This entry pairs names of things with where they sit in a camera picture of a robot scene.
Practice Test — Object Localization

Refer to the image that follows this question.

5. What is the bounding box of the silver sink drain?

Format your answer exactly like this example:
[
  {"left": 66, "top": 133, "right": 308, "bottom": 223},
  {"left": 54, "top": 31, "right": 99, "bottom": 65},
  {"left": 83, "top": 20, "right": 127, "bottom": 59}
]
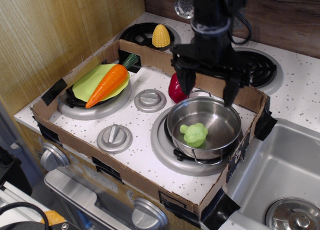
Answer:
[{"left": 264, "top": 197, "right": 320, "bottom": 230}]

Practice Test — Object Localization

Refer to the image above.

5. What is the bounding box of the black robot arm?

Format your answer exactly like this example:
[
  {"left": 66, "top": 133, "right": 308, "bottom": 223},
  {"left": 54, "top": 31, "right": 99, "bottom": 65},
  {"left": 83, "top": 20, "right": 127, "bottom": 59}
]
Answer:
[{"left": 170, "top": 0, "right": 255, "bottom": 107}]

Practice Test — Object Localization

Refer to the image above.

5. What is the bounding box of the grey toy sink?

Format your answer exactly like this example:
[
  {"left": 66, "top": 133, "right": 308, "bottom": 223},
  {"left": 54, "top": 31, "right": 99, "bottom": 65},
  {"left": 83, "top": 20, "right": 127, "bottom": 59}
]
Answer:
[{"left": 199, "top": 117, "right": 320, "bottom": 230}]

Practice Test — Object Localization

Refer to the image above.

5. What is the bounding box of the back left stove burner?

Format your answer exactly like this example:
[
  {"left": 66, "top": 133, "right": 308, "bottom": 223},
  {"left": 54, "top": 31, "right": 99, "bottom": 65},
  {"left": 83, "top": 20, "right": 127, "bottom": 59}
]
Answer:
[{"left": 115, "top": 22, "right": 182, "bottom": 53}]

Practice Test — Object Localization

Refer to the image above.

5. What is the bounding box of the black cable bottom left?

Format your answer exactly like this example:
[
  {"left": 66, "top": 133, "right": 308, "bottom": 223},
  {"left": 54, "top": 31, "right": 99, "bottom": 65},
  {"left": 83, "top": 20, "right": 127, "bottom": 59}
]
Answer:
[{"left": 0, "top": 201, "right": 51, "bottom": 230}]

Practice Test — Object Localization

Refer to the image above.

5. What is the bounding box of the orange toy carrot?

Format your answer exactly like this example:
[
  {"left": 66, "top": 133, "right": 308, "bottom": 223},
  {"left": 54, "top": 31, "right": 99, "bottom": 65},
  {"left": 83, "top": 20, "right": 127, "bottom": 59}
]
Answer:
[{"left": 85, "top": 53, "right": 139, "bottom": 109}]

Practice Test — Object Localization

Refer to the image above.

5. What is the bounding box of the yellow toy corn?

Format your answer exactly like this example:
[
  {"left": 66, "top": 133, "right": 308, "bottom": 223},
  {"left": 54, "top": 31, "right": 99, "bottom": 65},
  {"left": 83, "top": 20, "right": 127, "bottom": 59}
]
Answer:
[{"left": 152, "top": 24, "right": 171, "bottom": 48}]

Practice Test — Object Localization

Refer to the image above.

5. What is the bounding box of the grey stove knob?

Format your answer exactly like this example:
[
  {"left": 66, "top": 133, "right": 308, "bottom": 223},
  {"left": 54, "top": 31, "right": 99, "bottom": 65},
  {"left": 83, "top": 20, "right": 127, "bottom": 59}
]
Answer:
[
  {"left": 134, "top": 89, "right": 167, "bottom": 113},
  {"left": 97, "top": 124, "right": 133, "bottom": 154}
]

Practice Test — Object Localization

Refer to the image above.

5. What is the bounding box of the oven knob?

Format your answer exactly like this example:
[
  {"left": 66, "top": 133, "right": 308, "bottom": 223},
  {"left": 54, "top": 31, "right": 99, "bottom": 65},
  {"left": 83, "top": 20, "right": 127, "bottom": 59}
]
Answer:
[
  {"left": 131, "top": 197, "right": 169, "bottom": 230},
  {"left": 40, "top": 142, "right": 70, "bottom": 172}
]

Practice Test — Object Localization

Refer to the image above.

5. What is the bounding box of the back right stove burner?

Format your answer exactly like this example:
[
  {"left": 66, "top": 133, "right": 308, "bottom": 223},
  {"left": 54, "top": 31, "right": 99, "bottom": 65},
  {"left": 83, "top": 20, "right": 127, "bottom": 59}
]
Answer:
[{"left": 235, "top": 47, "right": 284, "bottom": 96}]

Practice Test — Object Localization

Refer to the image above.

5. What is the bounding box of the green toy broccoli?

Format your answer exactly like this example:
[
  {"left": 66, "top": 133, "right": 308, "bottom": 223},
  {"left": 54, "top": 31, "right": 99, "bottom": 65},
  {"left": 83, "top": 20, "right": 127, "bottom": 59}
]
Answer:
[{"left": 179, "top": 122, "right": 209, "bottom": 148}]

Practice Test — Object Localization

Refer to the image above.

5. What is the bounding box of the stove burner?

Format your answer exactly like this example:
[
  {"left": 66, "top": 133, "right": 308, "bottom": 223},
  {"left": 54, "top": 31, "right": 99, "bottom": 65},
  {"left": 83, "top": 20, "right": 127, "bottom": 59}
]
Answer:
[
  {"left": 150, "top": 107, "right": 243, "bottom": 177},
  {"left": 115, "top": 22, "right": 182, "bottom": 53},
  {"left": 58, "top": 80, "right": 132, "bottom": 121},
  {"left": 235, "top": 47, "right": 284, "bottom": 96}
]

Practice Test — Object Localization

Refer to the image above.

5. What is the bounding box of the silver oven door handle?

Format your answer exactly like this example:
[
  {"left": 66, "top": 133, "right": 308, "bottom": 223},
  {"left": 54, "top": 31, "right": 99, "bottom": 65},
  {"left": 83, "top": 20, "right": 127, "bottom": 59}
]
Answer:
[{"left": 44, "top": 170, "right": 135, "bottom": 230}]

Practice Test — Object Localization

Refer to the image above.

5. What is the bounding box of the hanging silver strainer ladle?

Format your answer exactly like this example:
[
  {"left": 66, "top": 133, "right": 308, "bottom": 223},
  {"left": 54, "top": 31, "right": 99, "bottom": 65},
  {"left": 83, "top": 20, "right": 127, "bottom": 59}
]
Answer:
[{"left": 174, "top": 0, "right": 194, "bottom": 19}]

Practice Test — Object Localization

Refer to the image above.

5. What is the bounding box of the right oven front knob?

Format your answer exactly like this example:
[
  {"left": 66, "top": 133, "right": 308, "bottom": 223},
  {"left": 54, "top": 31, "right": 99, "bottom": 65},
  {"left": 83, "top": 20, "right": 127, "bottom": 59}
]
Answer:
[{"left": 131, "top": 197, "right": 169, "bottom": 230}]

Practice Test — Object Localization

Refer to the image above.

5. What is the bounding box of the grey middle stove knob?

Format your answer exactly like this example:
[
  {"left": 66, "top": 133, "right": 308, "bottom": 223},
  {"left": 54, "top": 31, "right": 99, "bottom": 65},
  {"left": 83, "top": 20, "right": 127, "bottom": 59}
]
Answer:
[{"left": 134, "top": 89, "right": 167, "bottom": 113}]

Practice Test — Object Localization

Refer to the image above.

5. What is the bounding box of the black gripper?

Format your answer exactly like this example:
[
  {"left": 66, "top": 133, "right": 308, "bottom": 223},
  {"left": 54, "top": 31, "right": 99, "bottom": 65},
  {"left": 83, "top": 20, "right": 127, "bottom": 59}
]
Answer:
[{"left": 170, "top": 29, "right": 253, "bottom": 107}]

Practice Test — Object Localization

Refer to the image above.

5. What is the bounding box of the grey front stove knob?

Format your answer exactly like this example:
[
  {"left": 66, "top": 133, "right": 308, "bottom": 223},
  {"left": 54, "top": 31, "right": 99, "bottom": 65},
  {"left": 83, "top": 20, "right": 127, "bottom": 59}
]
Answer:
[{"left": 97, "top": 124, "right": 133, "bottom": 154}]

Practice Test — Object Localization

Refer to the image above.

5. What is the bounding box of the steel pan with handles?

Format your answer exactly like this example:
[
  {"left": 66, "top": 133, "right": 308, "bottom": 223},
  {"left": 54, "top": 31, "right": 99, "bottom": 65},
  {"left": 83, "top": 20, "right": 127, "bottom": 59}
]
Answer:
[{"left": 166, "top": 93, "right": 242, "bottom": 166}]

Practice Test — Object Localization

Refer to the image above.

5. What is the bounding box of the front left stove burner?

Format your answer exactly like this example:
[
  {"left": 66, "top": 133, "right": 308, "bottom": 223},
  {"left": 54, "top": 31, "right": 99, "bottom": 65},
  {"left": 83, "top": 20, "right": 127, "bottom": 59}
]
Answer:
[{"left": 58, "top": 80, "right": 132, "bottom": 121}]

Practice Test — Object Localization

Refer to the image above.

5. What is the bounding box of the left oven front knob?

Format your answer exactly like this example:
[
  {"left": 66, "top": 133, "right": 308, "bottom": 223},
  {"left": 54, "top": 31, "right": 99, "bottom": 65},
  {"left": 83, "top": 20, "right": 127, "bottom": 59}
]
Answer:
[{"left": 40, "top": 142, "right": 70, "bottom": 172}]

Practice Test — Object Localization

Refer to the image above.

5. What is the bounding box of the front right stove burner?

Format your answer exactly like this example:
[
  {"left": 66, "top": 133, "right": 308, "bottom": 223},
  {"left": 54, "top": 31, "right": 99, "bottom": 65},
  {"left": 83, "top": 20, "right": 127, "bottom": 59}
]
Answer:
[{"left": 150, "top": 107, "right": 243, "bottom": 177}]

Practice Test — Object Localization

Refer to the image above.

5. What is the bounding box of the light green plate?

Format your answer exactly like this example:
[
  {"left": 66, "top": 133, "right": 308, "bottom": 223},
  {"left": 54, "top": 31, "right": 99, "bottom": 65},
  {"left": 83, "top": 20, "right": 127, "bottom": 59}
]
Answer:
[{"left": 72, "top": 63, "right": 130, "bottom": 105}]

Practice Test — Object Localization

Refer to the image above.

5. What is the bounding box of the yellow object bottom left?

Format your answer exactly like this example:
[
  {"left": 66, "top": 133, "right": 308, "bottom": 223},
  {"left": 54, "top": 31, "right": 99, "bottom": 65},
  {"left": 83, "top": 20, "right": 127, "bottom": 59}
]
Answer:
[{"left": 44, "top": 210, "right": 66, "bottom": 226}]

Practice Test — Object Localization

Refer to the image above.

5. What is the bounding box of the red toy bell pepper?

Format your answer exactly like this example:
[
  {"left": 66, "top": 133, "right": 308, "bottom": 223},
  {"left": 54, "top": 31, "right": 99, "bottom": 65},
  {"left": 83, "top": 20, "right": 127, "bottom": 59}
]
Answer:
[{"left": 168, "top": 73, "right": 188, "bottom": 103}]

